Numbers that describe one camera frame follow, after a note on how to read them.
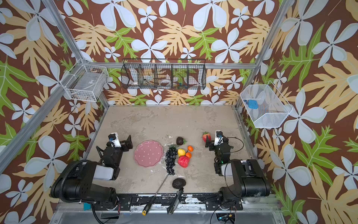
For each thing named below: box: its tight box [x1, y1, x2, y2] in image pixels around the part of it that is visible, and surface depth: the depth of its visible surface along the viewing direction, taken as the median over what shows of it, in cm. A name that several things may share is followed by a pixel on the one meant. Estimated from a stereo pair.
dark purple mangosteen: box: [176, 136, 184, 146], surface depth 95 cm
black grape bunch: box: [165, 146, 178, 176], surface depth 88 cm
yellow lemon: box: [177, 148, 186, 157], surface depth 91 cm
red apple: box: [178, 155, 190, 168], surface depth 86 cm
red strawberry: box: [202, 131, 212, 143], surface depth 100 cm
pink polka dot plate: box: [133, 140, 164, 168], surface depth 93 cm
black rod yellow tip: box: [141, 173, 171, 217], surface depth 74 cm
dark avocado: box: [172, 178, 187, 189], surface depth 78 cm
